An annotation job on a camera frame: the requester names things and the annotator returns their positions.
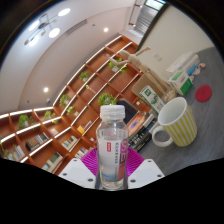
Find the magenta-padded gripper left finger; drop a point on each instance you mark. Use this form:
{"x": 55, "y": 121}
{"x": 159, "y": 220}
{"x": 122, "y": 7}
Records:
{"x": 76, "y": 173}

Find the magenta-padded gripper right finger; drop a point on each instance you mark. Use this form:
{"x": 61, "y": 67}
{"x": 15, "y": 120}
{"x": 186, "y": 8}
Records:
{"x": 147, "y": 172}

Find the clear plastic water bottle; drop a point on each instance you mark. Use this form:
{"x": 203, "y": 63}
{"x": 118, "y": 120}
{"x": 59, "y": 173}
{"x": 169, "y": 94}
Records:
{"x": 112, "y": 146}

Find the yellow striped mug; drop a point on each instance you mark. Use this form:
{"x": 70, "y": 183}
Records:
{"x": 181, "y": 128}

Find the wooden shelf unit with books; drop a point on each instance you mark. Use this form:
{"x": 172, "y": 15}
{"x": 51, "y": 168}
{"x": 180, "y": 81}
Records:
{"x": 76, "y": 110}

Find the dark blue office chair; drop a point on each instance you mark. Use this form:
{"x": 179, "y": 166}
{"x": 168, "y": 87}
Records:
{"x": 128, "y": 108}

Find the tall green white carton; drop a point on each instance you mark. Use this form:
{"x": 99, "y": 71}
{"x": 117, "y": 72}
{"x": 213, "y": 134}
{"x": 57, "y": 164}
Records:
{"x": 151, "y": 99}

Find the recessed ceiling downlight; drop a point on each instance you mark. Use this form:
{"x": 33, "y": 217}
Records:
{"x": 106, "y": 29}
{"x": 45, "y": 89}

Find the wooden artist mannequin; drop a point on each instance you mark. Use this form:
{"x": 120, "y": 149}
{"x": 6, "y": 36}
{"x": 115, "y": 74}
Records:
{"x": 151, "y": 76}

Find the small green white box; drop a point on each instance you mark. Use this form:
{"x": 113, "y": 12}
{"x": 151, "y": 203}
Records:
{"x": 181, "y": 82}

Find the flat round red coaster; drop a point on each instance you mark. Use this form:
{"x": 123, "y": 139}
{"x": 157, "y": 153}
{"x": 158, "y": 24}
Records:
{"x": 203, "y": 93}

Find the round colourful sticker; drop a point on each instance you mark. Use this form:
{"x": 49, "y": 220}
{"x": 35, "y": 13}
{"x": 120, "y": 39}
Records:
{"x": 197, "y": 71}
{"x": 202, "y": 65}

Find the branched ceiling light fixture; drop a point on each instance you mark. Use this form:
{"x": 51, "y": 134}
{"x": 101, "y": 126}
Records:
{"x": 54, "y": 32}

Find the ceiling air vent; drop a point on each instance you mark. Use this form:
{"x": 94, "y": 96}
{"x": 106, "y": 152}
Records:
{"x": 76, "y": 27}

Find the grey curtain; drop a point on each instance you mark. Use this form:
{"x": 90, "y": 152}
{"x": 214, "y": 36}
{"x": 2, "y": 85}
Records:
{"x": 146, "y": 20}

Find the black framed window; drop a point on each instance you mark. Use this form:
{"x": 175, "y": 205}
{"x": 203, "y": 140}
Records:
{"x": 155, "y": 4}

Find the white wall switch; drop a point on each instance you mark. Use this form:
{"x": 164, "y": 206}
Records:
{"x": 157, "y": 57}

